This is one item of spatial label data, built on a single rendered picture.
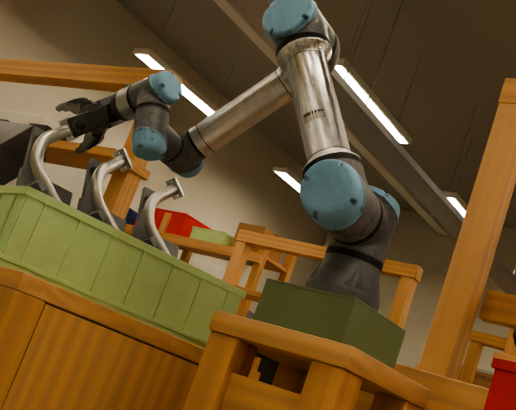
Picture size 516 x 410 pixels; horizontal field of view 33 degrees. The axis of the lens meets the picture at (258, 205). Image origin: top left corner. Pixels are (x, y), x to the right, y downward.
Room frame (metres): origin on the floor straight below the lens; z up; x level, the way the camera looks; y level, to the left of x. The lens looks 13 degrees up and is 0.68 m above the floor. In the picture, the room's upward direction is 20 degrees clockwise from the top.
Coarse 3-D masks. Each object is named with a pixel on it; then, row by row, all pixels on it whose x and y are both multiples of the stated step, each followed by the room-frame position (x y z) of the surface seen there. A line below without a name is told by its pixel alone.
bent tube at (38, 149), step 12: (60, 120) 2.06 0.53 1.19; (48, 132) 2.00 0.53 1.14; (60, 132) 2.02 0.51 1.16; (36, 144) 1.98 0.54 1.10; (48, 144) 2.00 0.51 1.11; (36, 156) 1.97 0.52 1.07; (36, 168) 1.97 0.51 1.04; (36, 180) 1.99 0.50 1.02; (48, 180) 1.99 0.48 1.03; (48, 192) 1.99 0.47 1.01
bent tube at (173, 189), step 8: (168, 184) 2.27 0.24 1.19; (176, 184) 2.26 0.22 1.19; (160, 192) 2.22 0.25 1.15; (168, 192) 2.24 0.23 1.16; (176, 192) 2.26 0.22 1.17; (152, 200) 2.20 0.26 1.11; (160, 200) 2.22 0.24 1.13; (144, 208) 2.20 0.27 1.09; (152, 208) 2.19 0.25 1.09; (144, 216) 2.19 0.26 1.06; (152, 216) 2.19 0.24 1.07; (144, 224) 2.19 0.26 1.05; (152, 224) 2.19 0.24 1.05; (152, 232) 2.19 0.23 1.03; (160, 240) 2.20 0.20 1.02; (160, 248) 2.20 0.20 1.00
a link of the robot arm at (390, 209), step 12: (384, 204) 1.62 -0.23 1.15; (396, 204) 1.64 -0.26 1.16; (384, 216) 1.61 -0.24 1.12; (396, 216) 1.64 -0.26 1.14; (384, 228) 1.61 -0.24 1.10; (336, 240) 1.63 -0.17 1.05; (360, 240) 1.60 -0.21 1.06; (372, 240) 1.61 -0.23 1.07; (384, 240) 1.63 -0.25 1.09; (372, 252) 1.62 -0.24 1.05; (384, 252) 1.64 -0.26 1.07
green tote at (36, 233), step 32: (0, 192) 1.83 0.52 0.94; (32, 192) 1.73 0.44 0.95; (0, 224) 1.78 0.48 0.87; (32, 224) 1.75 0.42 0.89; (64, 224) 1.79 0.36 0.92; (96, 224) 1.83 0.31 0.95; (0, 256) 1.73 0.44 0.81; (32, 256) 1.77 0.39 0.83; (64, 256) 1.81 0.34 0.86; (96, 256) 1.85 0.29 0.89; (128, 256) 1.89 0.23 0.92; (160, 256) 1.93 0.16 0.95; (64, 288) 1.83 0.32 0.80; (96, 288) 1.87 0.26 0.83; (128, 288) 1.91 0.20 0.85; (160, 288) 1.96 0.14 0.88; (192, 288) 2.00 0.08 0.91; (224, 288) 2.05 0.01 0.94; (160, 320) 1.97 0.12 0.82; (192, 320) 2.02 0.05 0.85
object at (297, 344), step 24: (216, 312) 1.66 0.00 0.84; (240, 336) 1.61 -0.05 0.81; (264, 336) 1.57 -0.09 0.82; (288, 336) 1.54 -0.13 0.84; (312, 336) 1.51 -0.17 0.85; (288, 360) 1.71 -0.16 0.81; (312, 360) 1.53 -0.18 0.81; (336, 360) 1.47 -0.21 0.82; (360, 360) 1.48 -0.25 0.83; (384, 384) 1.56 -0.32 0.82; (408, 384) 1.62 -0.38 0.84
